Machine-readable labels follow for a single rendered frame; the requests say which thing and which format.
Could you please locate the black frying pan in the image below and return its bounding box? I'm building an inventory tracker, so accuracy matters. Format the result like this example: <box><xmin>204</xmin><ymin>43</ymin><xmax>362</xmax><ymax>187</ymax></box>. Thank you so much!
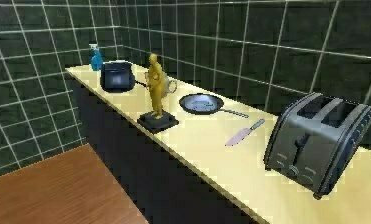
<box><xmin>178</xmin><ymin>93</ymin><xmax>250</xmax><ymax>119</ymax></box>

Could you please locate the blue spray bottle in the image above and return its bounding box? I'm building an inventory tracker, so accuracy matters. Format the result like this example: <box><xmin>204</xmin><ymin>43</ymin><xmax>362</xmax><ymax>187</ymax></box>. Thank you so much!
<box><xmin>88</xmin><ymin>43</ymin><xmax>104</xmax><ymax>72</ymax></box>

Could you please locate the clear glass mug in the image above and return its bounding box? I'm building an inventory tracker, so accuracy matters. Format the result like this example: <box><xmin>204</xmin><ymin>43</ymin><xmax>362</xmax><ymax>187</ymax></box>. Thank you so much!
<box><xmin>144</xmin><ymin>71</ymin><xmax>179</xmax><ymax>99</ymax></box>

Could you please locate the black pot with handle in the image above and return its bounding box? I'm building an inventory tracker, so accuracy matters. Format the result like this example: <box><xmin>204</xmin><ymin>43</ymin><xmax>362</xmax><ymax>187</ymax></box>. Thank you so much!
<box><xmin>99</xmin><ymin>60</ymin><xmax>149</xmax><ymax>93</ymax></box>

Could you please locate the cream worktop dark cabinet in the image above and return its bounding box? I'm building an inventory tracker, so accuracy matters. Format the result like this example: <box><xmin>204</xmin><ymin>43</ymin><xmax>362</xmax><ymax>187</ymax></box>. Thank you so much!
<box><xmin>64</xmin><ymin>61</ymin><xmax>371</xmax><ymax>224</ymax></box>

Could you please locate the grey two-slot toaster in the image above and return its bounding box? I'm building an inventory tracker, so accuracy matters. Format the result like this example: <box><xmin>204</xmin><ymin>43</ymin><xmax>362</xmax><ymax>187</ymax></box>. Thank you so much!
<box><xmin>263</xmin><ymin>92</ymin><xmax>371</xmax><ymax>201</ymax></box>

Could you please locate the golden statue on black base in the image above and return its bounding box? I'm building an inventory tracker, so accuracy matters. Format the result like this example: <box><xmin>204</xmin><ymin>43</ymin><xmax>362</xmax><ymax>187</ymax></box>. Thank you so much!
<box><xmin>136</xmin><ymin>53</ymin><xmax>180</xmax><ymax>135</ymax></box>

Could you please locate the silver kitchen knife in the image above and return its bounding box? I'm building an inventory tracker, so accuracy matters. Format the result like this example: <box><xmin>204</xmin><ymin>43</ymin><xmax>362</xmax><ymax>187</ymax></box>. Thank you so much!
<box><xmin>224</xmin><ymin>118</ymin><xmax>266</xmax><ymax>147</ymax></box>

